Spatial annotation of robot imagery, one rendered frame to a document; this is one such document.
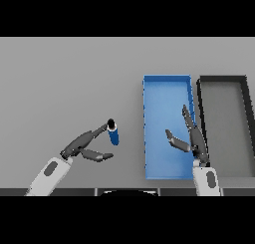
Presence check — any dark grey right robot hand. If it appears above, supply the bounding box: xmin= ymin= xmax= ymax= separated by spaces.
xmin=164 ymin=104 xmax=211 ymax=167

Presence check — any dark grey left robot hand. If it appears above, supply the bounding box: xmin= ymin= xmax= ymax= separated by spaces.
xmin=59 ymin=122 xmax=115 ymax=163

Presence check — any blue pipe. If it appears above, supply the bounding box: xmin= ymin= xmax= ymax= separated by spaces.
xmin=106 ymin=118 xmax=121 ymax=146

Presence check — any dark grey bin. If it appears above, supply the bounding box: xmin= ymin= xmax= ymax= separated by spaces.
xmin=195 ymin=75 xmax=255 ymax=179

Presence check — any blue bin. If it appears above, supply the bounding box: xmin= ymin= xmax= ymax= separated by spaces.
xmin=141 ymin=74 xmax=197 ymax=181

